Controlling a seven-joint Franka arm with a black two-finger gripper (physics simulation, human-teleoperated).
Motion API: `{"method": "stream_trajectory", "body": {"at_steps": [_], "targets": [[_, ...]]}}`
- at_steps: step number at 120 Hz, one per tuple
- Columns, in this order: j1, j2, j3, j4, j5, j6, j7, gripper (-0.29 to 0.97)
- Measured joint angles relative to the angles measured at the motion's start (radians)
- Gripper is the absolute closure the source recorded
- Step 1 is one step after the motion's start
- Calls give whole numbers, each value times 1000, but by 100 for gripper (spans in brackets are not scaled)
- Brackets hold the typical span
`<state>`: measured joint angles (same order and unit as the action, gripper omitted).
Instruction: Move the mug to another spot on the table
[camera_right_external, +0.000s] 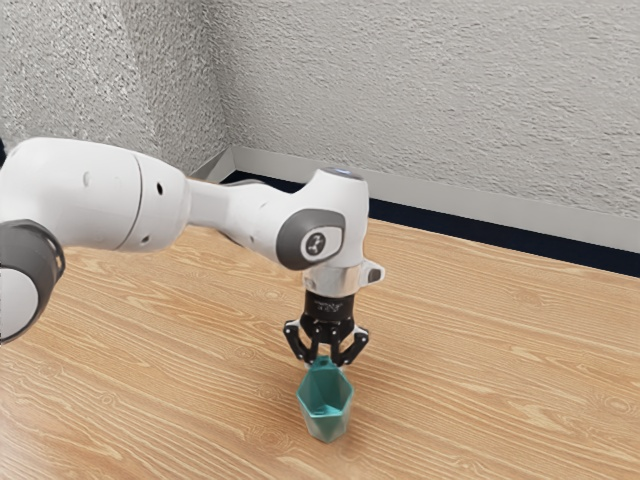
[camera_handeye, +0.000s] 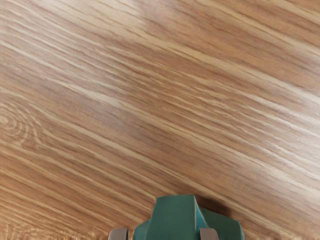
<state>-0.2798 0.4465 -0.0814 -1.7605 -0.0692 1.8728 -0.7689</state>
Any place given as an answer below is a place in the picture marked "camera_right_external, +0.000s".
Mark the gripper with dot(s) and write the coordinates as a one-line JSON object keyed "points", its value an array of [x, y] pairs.
{"points": [[327, 312]]}

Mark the teal faceted mug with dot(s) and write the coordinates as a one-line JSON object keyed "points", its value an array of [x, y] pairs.
{"points": [[325, 405]]}

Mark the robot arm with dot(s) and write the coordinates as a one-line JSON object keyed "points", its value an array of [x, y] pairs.
{"points": [[100, 195]]}

